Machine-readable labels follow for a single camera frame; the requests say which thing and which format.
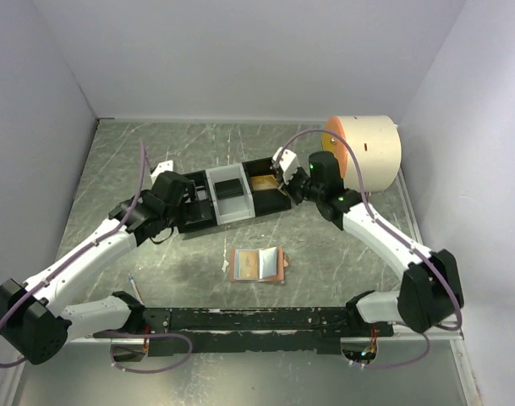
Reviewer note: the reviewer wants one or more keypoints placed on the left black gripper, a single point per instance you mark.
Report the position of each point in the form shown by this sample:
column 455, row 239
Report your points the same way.
column 191, row 193

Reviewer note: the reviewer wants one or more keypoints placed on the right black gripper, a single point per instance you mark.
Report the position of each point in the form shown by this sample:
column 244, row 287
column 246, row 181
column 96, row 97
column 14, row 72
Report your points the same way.
column 288, row 187

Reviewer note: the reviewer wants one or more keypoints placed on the orange leather card holder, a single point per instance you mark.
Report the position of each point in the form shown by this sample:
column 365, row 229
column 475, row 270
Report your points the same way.
column 266, row 265

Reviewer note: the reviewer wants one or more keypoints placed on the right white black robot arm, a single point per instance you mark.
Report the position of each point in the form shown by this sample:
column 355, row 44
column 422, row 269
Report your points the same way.
column 430, row 290

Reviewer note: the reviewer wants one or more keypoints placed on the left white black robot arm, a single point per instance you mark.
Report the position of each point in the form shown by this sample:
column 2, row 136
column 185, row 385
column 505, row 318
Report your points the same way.
column 36, row 316

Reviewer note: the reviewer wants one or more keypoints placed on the black white three-compartment tray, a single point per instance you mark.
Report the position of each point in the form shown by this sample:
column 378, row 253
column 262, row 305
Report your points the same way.
column 250, row 205

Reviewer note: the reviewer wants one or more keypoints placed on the cream cylinder with orange lid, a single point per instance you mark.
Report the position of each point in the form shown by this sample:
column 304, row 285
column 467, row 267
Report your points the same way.
column 376, row 145

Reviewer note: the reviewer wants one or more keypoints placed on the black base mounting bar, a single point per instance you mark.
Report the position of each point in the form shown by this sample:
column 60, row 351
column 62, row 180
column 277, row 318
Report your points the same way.
column 319, row 329

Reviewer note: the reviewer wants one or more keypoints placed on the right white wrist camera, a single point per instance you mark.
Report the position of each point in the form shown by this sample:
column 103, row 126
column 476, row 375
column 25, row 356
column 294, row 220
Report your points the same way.
column 285, row 164

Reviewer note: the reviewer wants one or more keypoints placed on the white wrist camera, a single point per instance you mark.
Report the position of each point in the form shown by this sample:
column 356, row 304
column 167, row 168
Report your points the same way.
column 161, row 167
column 285, row 164

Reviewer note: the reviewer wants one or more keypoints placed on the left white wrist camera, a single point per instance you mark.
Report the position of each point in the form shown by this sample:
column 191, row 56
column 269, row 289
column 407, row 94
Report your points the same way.
column 161, row 167

